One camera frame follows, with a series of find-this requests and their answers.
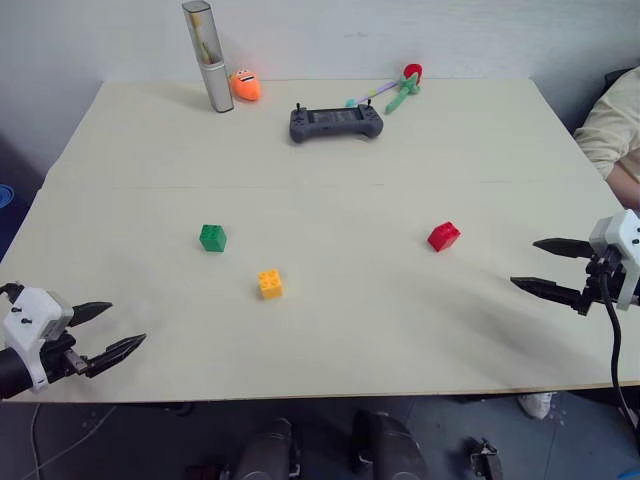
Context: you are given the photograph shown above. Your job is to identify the small black device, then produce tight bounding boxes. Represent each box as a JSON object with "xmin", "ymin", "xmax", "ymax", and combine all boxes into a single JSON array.
[{"xmin": 466, "ymin": 436, "xmax": 505, "ymax": 480}]

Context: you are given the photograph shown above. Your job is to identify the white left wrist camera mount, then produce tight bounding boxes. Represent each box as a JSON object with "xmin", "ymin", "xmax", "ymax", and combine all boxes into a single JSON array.
[{"xmin": 1, "ymin": 286, "xmax": 77, "ymax": 394}]

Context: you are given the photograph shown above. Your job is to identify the gray handheld game controller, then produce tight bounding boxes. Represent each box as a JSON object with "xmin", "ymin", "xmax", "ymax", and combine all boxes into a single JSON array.
[{"xmin": 287, "ymin": 101, "xmax": 386, "ymax": 147}]

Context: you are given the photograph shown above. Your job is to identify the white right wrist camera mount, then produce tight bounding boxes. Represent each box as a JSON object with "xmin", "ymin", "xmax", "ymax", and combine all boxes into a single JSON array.
[{"xmin": 588, "ymin": 209, "xmax": 640, "ymax": 312}]

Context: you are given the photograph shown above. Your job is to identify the orange plush carrot toy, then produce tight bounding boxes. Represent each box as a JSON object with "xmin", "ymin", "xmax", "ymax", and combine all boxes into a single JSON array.
[{"xmin": 228, "ymin": 67, "xmax": 263, "ymax": 104}]

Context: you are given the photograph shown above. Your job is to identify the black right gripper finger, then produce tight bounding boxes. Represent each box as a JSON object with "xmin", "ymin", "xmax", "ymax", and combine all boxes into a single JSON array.
[
  {"xmin": 532, "ymin": 237, "xmax": 595, "ymax": 260},
  {"xmin": 509, "ymin": 275, "xmax": 586, "ymax": 308}
]

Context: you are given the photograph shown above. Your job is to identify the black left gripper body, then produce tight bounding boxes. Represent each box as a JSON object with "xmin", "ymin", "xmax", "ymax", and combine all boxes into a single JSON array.
[{"xmin": 41, "ymin": 332, "xmax": 96, "ymax": 384}]

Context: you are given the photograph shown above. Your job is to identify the red plush rose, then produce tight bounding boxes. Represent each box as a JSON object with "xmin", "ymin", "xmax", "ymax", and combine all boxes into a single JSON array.
[{"xmin": 384, "ymin": 62, "xmax": 425, "ymax": 116}]

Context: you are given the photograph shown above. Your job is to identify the red toy brick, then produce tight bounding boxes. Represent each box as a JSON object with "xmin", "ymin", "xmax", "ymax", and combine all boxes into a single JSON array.
[{"xmin": 426, "ymin": 220, "xmax": 462, "ymax": 253}]

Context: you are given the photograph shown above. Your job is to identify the purple pastel stick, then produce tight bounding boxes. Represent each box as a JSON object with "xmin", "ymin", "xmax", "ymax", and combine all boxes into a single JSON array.
[{"xmin": 344, "ymin": 79, "xmax": 402, "ymax": 108}]

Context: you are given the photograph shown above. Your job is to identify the thin white floor cable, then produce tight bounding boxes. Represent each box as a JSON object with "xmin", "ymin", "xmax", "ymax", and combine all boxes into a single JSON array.
[{"xmin": 28, "ymin": 401, "xmax": 119, "ymax": 480}]

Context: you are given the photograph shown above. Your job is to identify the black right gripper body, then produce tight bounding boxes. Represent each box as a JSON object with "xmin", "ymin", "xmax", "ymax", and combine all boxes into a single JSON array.
[{"xmin": 576, "ymin": 253, "xmax": 630, "ymax": 317}]

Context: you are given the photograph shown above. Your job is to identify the green toy brick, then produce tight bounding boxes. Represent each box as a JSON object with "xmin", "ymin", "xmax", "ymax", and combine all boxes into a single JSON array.
[{"xmin": 198, "ymin": 223, "xmax": 228, "ymax": 253}]

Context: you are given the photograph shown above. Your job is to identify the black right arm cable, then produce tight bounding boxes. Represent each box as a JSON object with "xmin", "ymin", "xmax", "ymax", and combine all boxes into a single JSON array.
[{"xmin": 598, "ymin": 259, "xmax": 640, "ymax": 432}]

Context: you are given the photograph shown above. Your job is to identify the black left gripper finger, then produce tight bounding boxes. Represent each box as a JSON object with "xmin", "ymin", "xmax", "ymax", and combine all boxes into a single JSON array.
[
  {"xmin": 67, "ymin": 301, "xmax": 114, "ymax": 330},
  {"xmin": 84, "ymin": 333, "xmax": 148, "ymax": 379}
]

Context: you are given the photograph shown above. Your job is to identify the green yellow toothbrush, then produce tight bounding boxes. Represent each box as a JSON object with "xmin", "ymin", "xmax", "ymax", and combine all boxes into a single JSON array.
[{"xmin": 189, "ymin": 12, "xmax": 215, "ymax": 65}]

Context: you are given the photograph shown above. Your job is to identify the dark rounded shape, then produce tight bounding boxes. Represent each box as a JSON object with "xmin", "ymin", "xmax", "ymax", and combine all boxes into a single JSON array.
[
  {"xmin": 351, "ymin": 409, "xmax": 428, "ymax": 480},
  {"xmin": 233, "ymin": 416, "xmax": 302, "ymax": 480}
]

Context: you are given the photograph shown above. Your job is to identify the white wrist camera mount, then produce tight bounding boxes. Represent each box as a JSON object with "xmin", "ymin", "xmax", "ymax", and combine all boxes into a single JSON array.
[
  {"xmin": 1, "ymin": 286, "xmax": 77, "ymax": 394},
  {"xmin": 588, "ymin": 209, "xmax": 640, "ymax": 312}
]

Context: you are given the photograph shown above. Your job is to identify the white shoe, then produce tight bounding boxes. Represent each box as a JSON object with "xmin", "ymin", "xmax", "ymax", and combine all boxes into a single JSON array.
[{"xmin": 516, "ymin": 391, "xmax": 557, "ymax": 421}]

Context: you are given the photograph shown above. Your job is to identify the tall silver toothbrush case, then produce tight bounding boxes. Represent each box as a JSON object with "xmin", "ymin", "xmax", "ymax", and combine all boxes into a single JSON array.
[{"xmin": 181, "ymin": 0, "xmax": 237, "ymax": 115}]

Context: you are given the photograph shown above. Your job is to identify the yellow toy brick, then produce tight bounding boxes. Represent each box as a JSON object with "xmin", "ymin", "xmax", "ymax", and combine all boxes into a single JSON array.
[{"xmin": 257, "ymin": 268, "xmax": 285, "ymax": 301}]

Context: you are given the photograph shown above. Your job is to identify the person in beige shirt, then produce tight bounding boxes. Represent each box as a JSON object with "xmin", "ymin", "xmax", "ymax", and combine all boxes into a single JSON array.
[{"xmin": 573, "ymin": 65, "xmax": 640, "ymax": 212}]

